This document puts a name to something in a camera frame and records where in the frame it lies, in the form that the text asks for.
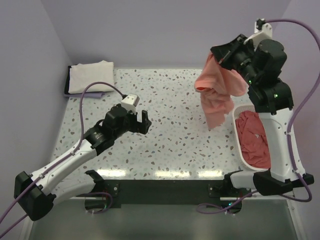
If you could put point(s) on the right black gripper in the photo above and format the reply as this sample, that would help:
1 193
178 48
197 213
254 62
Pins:
227 51

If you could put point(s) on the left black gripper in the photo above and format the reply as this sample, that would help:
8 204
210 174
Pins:
140 127

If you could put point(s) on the salmon pink t-shirt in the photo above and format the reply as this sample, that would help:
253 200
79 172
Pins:
217 86

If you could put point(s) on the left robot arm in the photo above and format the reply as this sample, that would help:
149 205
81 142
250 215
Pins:
34 191

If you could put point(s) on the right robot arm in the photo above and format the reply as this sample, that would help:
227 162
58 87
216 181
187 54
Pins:
274 104

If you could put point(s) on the folded lavender t-shirt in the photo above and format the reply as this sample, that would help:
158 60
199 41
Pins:
94 95

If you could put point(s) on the white plastic laundry basket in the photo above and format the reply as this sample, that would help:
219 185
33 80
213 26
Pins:
237 125

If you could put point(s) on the folded cream t-shirt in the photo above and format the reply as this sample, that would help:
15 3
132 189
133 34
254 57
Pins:
82 75

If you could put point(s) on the dark pink t-shirt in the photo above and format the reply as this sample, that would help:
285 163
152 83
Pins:
252 142

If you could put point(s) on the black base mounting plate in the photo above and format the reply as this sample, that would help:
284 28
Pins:
166 192

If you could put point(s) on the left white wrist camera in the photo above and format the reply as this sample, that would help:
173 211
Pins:
130 102

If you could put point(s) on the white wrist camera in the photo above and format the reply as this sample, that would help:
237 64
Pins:
130 102
262 31

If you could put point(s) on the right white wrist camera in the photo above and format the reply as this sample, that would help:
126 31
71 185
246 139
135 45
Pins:
262 31

